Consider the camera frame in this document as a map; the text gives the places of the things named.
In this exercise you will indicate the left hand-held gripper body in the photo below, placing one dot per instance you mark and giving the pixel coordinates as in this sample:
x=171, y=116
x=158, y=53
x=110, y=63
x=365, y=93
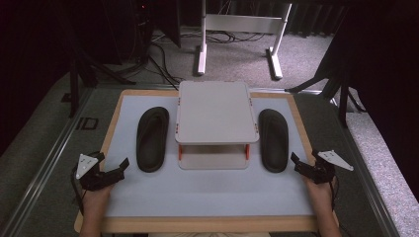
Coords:
x=94, y=177

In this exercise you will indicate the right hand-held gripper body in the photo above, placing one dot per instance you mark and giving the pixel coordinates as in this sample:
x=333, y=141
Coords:
x=324, y=168

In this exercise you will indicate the white two-tier rack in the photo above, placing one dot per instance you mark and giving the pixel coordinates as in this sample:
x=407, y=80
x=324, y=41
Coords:
x=215, y=115

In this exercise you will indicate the person's left hand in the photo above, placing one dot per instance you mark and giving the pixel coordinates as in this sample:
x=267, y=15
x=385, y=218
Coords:
x=96, y=199

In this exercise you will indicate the person's right hand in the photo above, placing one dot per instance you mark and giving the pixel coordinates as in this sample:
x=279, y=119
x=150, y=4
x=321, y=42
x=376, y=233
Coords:
x=318, y=196

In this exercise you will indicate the black tripod stand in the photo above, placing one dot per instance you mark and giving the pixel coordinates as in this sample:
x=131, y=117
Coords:
x=336, y=85
x=79, y=79

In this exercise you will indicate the wooden-framed work board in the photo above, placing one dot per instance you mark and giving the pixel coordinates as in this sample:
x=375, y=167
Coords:
x=197, y=191

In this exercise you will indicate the dark curtain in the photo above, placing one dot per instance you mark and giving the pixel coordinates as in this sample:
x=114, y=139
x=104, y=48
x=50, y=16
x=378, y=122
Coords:
x=29, y=65
x=385, y=82

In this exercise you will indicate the dark computer tower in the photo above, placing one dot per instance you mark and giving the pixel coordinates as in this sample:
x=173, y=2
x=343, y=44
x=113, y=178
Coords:
x=135, y=29

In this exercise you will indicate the metal floor rail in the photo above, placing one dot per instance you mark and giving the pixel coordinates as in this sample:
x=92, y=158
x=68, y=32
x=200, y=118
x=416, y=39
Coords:
x=365, y=168
x=49, y=154

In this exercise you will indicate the white desk frame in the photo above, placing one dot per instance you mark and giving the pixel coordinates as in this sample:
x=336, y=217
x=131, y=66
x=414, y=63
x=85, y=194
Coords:
x=242, y=23

